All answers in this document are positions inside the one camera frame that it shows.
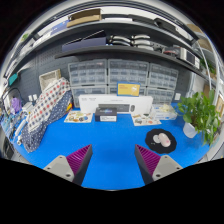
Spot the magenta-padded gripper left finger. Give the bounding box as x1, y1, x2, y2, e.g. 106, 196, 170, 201
42, 143, 94, 187

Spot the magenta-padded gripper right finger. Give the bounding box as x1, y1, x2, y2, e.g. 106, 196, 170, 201
134, 143, 184, 185

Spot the black scalloped mouse pad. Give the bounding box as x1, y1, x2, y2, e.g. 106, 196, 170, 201
144, 128, 178, 155

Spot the navy polka dot cloth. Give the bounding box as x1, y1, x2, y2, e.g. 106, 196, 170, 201
21, 89, 74, 154

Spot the food print sticker sheet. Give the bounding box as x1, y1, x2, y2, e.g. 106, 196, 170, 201
63, 110, 94, 125
131, 112, 163, 128

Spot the white blue tissue pack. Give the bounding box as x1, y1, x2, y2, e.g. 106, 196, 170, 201
151, 103, 178, 121

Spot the green potted plant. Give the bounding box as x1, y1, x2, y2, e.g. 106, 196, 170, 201
177, 89, 222, 146

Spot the red blue checkered cloth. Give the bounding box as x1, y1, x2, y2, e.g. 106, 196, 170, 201
26, 76, 72, 134

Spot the small dark box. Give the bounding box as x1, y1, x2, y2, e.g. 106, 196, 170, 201
94, 106, 119, 123

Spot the long white keyboard box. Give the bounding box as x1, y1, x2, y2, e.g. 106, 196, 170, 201
78, 93, 154, 115

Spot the purple cloth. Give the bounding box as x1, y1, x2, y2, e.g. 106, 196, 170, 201
9, 96, 23, 115

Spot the yellow blue box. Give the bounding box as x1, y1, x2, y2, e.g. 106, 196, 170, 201
116, 81, 141, 98

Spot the white woven basket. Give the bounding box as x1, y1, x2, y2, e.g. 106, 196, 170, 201
38, 68, 62, 92

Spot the dark wall shelf unit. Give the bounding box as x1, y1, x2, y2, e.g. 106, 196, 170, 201
5, 5, 218, 79

